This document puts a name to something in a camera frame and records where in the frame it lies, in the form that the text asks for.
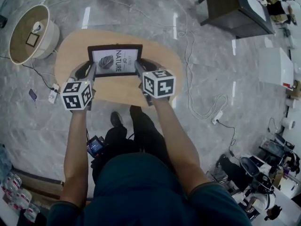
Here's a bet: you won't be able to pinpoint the white power strip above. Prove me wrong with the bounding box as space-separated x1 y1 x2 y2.
211 111 223 124
48 83 61 105

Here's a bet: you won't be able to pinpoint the black trousers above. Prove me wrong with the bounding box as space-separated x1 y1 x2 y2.
91 105 172 186

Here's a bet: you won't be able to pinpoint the black framed nature picture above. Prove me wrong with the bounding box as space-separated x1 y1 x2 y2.
87 44 143 78

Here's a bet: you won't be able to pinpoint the white box table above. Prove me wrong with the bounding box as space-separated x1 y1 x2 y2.
258 47 294 88

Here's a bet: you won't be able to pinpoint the black shell chair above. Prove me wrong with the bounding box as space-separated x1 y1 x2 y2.
239 156 259 177

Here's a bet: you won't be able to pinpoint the person's left forearm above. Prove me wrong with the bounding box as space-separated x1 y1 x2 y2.
60 107 93 209

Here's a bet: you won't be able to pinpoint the round white side table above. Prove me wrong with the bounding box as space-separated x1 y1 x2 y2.
8 4 61 65

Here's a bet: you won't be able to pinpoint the low wooden bench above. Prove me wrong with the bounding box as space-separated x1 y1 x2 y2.
11 168 65 206

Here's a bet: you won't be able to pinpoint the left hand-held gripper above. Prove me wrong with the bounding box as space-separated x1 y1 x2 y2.
60 61 97 113

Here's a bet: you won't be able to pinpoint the person's right forearm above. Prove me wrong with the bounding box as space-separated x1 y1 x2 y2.
152 97 214 197

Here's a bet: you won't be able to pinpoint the white cup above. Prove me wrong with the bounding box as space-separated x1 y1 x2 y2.
32 21 44 34

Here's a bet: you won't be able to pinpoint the black screen device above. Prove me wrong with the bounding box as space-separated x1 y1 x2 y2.
86 136 106 159

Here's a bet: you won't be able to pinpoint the black shoe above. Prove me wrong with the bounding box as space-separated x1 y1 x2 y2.
110 111 123 128

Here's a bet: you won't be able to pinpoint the group of water bottles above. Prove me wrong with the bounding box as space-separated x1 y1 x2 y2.
0 172 41 225

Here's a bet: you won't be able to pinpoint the teal shirt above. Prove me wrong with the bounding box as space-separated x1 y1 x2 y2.
47 152 252 226

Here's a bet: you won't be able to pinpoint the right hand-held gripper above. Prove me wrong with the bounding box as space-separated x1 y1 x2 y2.
134 59 176 107

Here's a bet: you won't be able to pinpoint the dark wooden cabinet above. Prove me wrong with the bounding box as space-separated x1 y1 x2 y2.
195 0 276 39

